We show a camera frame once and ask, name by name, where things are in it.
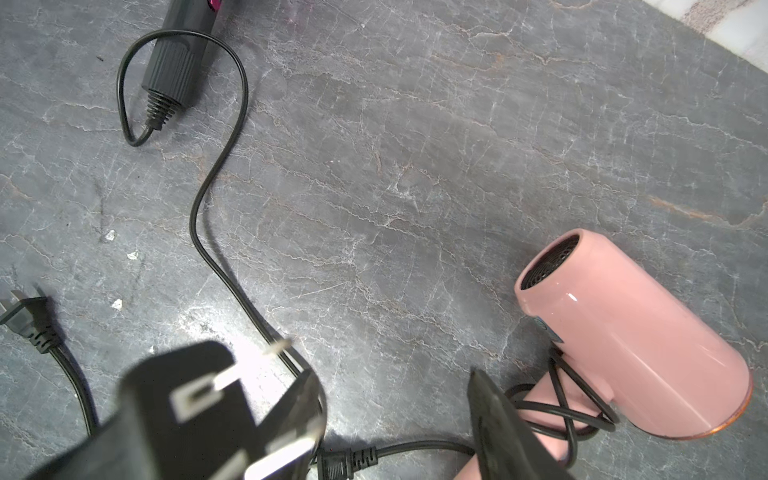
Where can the pink hair dryer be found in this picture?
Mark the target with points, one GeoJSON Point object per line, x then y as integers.
{"type": "Point", "coordinates": [623, 347]}

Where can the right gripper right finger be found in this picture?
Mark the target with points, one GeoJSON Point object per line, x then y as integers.
{"type": "Point", "coordinates": [506, 448]}

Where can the dark green hair dryer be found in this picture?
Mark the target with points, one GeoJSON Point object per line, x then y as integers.
{"type": "Point", "coordinates": [185, 415]}

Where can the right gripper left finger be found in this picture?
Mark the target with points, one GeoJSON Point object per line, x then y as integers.
{"type": "Point", "coordinates": [290, 434]}

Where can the black hair dryer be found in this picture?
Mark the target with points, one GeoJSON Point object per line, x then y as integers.
{"type": "Point", "coordinates": [175, 61]}

